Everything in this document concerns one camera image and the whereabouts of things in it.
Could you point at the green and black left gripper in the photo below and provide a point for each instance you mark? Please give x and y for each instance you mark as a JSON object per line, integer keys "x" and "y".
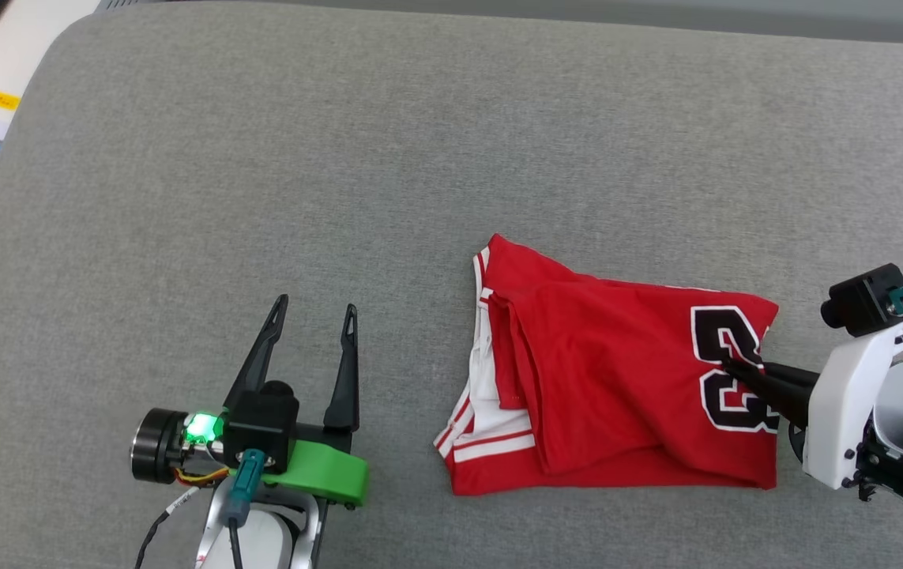
{"x": 325, "y": 474}

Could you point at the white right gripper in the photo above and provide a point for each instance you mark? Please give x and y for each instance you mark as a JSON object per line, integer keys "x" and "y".
{"x": 842, "y": 411}

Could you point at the red and white jersey garment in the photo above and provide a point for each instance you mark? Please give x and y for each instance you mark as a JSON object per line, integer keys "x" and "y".
{"x": 593, "y": 379}

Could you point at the white and silver left arm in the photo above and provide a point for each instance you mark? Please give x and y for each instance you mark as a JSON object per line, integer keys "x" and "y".
{"x": 261, "y": 537}

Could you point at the grey fabric sofa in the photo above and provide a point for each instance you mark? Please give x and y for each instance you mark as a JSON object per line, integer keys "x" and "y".
{"x": 451, "y": 142}

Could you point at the white box with yellow label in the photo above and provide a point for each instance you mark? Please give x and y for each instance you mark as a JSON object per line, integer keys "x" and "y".
{"x": 9, "y": 63}

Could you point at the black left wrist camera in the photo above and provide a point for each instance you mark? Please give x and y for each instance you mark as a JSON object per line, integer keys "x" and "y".
{"x": 261, "y": 423}

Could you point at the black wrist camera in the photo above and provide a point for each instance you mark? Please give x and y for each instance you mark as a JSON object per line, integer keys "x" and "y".
{"x": 862, "y": 300}
{"x": 261, "y": 423}

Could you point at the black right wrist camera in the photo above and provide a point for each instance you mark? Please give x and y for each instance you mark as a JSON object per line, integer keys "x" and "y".
{"x": 862, "y": 300}

